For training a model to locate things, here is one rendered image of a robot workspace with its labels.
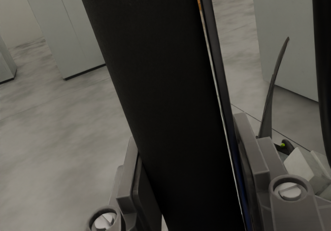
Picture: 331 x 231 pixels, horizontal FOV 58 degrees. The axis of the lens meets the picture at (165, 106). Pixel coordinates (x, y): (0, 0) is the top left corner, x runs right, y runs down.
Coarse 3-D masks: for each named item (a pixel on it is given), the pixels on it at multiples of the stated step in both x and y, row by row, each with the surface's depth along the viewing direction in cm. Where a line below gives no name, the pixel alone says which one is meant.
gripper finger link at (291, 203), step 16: (288, 176) 9; (272, 192) 9; (288, 192) 9; (304, 192) 9; (272, 208) 8; (288, 208) 8; (304, 208) 8; (288, 224) 8; (304, 224) 8; (320, 224) 8
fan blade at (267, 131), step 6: (288, 36) 40; (288, 42) 38; (282, 48) 40; (282, 54) 39; (276, 66) 39; (276, 72) 38; (270, 84) 42; (270, 90) 38; (270, 96) 38; (270, 102) 42; (264, 108) 41; (270, 108) 45; (264, 114) 38; (270, 114) 47; (264, 120) 38; (270, 120) 49; (264, 126) 39; (270, 126) 49; (264, 132) 40; (270, 132) 50
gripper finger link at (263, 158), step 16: (240, 128) 12; (240, 144) 11; (256, 144) 10; (272, 144) 11; (240, 160) 11; (256, 160) 10; (272, 160) 11; (256, 176) 9; (272, 176) 10; (256, 192) 10; (256, 208) 10; (320, 208) 9; (256, 224) 10; (272, 224) 9
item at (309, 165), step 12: (288, 156) 62; (300, 156) 58; (312, 156) 59; (324, 156) 61; (288, 168) 60; (300, 168) 57; (312, 168) 54; (324, 168) 56; (312, 180) 53; (324, 180) 53; (324, 192) 54
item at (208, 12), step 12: (204, 0) 8; (204, 12) 9; (204, 24) 10; (216, 36) 9; (216, 48) 9; (216, 60) 9; (216, 72) 9; (216, 84) 11; (228, 96) 10; (228, 108) 10; (228, 120) 10; (228, 132) 10; (240, 168) 11; (240, 180) 11; (240, 192) 12; (240, 204) 13; (252, 228) 13
